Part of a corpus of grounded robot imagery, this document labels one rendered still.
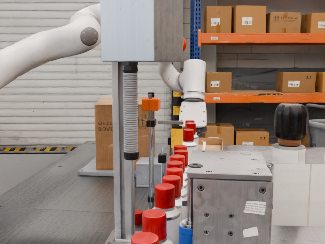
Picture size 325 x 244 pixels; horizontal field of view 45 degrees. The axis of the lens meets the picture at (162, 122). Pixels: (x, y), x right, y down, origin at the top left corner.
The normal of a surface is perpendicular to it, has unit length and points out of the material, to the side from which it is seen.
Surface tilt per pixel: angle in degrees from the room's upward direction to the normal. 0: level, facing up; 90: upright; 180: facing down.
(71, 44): 119
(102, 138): 90
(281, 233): 0
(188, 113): 70
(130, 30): 90
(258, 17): 90
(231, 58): 90
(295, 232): 0
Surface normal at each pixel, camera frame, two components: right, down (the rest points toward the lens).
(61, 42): -0.31, 0.56
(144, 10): -0.67, 0.11
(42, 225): 0.00, -0.99
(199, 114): -0.04, -0.21
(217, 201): -0.13, 0.15
